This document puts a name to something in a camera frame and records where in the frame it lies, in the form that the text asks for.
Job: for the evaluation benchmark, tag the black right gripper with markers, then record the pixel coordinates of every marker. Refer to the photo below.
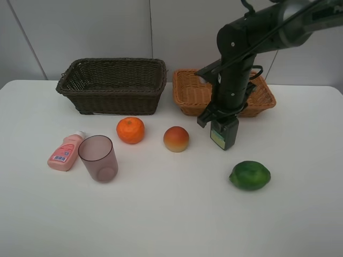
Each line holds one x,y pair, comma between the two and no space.
229,94

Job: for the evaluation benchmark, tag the red yellow peach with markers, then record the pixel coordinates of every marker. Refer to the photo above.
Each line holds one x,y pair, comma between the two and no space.
176,139

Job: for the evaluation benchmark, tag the dark brown wicker basket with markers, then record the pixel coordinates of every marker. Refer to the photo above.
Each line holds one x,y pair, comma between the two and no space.
114,86

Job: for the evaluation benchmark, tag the green lime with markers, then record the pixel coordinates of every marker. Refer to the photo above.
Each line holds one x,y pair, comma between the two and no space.
250,176

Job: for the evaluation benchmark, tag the pink lotion bottle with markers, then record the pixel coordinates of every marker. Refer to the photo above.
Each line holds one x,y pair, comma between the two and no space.
63,158

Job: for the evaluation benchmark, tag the translucent purple plastic cup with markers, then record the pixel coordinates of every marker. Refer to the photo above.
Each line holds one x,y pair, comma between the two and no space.
98,156

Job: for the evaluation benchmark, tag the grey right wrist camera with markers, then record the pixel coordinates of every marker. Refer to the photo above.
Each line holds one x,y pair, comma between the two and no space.
206,73

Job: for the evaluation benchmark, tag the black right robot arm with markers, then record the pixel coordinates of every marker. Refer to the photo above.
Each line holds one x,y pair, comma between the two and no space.
284,25

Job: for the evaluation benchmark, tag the dark green pump bottle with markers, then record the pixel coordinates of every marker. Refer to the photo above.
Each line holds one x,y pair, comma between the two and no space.
224,132

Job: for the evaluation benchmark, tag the light orange wicker basket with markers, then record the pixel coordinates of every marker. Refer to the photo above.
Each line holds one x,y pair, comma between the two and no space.
192,96

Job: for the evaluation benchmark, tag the orange mandarin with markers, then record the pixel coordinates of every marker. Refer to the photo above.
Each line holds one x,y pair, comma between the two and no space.
131,130

